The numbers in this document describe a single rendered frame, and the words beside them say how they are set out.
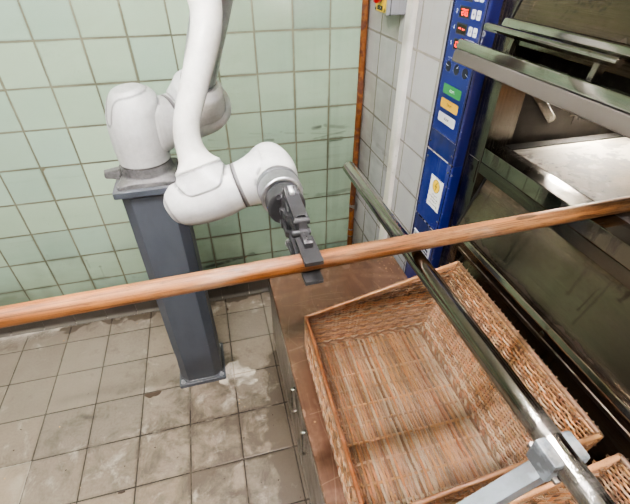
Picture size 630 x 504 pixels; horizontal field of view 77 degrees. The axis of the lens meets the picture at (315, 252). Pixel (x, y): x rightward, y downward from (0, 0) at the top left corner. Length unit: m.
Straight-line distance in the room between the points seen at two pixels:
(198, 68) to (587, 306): 0.91
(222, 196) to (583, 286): 0.76
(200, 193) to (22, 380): 1.67
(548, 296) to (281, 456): 1.18
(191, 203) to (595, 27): 0.80
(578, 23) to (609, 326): 0.55
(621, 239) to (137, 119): 1.17
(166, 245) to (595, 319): 1.21
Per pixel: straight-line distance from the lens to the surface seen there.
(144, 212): 1.38
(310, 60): 1.83
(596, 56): 0.78
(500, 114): 1.13
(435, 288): 0.65
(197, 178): 0.86
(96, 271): 2.26
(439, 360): 1.31
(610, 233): 0.90
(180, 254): 1.47
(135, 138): 1.29
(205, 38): 0.90
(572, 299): 0.99
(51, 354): 2.40
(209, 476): 1.78
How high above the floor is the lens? 1.59
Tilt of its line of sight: 38 degrees down
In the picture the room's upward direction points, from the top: straight up
